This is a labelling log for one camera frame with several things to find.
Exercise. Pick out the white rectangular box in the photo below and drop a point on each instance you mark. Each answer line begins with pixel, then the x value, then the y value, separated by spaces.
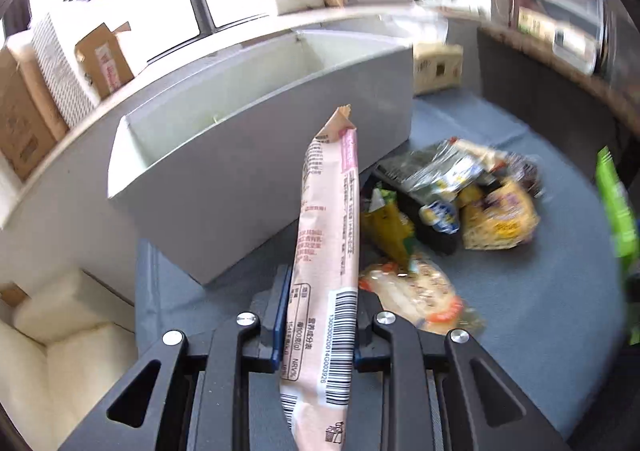
pixel 225 171

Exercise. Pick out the white long snack bag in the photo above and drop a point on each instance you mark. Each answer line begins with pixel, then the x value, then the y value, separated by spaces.
pixel 425 168

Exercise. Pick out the green snack bag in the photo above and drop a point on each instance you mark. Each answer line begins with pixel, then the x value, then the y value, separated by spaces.
pixel 617 216

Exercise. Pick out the black snack packet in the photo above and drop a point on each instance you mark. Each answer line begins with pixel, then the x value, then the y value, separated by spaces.
pixel 435 231

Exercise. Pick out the large cardboard box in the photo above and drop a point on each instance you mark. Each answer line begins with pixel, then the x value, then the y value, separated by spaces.
pixel 22 121

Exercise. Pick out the clear bread packet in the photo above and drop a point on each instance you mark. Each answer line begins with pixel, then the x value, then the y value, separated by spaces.
pixel 420 291

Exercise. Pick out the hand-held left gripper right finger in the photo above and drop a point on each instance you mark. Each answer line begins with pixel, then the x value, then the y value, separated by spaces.
pixel 369 313

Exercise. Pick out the white and black device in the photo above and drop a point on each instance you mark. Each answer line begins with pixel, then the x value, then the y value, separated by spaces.
pixel 575 51

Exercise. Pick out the yellow crumpled snack packet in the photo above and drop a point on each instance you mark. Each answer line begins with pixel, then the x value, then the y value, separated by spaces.
pixel 500 218

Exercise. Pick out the yellow tissue pack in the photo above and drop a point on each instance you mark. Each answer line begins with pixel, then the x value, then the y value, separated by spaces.
pixel 537 23

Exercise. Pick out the brown stone counter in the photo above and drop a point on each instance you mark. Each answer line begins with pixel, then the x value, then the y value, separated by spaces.
pixel 550 66

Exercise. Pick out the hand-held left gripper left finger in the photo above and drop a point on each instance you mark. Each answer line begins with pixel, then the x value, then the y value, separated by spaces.
pixel 282 311

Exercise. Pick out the cardboard piece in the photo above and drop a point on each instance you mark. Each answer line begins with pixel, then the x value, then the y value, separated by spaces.
pixel 12 293

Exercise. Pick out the pink snack packet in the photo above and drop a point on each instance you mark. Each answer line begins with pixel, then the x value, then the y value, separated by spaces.
pixel 325 231

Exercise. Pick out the polka dot paper bag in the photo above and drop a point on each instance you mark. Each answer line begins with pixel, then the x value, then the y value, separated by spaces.
pixel 62 76

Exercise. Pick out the cream sofa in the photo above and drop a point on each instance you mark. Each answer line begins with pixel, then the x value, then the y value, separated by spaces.
pixel 50 356

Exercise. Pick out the soft tissue pack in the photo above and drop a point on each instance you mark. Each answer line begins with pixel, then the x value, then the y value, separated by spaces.
pixel 437 68

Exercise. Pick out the olive green snack packet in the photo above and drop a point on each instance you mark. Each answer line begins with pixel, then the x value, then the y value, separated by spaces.
pixel 387 228

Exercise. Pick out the small cardboard box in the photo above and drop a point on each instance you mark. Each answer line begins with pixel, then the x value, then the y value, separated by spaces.
pixel 105 61

